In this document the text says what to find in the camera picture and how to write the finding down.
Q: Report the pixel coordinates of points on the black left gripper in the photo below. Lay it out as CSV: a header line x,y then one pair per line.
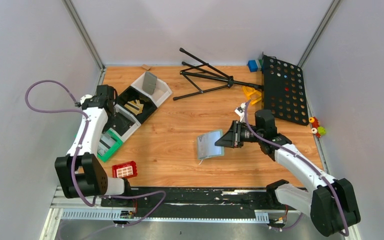
x,y
121,122

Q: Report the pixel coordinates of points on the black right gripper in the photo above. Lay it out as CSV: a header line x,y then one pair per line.
x,y
236,134

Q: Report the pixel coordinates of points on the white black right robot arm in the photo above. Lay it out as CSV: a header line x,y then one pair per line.
x,y
330,203

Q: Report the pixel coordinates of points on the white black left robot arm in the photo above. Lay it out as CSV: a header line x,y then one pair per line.
x,y
79,171

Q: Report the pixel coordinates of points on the gold cards in black bin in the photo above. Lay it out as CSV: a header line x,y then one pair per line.
x,y
134,106

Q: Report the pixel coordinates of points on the grey card holder in bin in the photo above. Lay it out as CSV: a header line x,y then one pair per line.
x,y
149,83

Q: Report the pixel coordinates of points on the silver cards in green bin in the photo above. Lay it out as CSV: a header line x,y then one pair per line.
x,y
107,145

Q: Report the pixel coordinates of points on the white plastic bin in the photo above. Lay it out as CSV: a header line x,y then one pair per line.
x,y
161,94
130,116

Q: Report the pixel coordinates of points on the black plastic bin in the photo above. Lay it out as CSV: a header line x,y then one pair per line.
x,y
132,94

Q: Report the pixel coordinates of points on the black item in white bin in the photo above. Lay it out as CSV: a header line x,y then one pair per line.
x,y
121,124

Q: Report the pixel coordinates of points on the small wooden block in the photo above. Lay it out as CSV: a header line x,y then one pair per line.
x,y
146,67

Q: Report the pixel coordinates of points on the green plastic bin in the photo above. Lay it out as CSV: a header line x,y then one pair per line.
x,y
95,144

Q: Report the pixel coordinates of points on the black folding tripod stand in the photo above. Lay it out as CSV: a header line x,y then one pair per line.
x,y
208,72

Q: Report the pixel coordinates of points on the black perforated music stand tray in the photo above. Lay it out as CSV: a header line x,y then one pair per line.
x,y
284,90

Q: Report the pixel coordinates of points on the blue toy block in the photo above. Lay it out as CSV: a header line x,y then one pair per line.
x,y
255,65

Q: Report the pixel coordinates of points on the red white toy block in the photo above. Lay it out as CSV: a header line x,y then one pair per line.
x,y
125,170

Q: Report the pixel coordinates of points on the red yellow green toy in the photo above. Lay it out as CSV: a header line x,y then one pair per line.
x,y
316,128

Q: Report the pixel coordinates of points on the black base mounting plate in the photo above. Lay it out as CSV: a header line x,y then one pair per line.
x,y
200,203

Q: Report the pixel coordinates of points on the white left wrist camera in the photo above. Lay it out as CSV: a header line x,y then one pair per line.
x,y
84,98

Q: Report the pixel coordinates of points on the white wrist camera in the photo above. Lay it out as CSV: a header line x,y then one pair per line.
x,y
84,98
241,112

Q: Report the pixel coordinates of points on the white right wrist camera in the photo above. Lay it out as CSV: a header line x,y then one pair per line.
x,y
241,112

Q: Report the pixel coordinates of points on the yellow plastic toy frame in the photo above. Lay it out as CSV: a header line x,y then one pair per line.
x,y
253,95

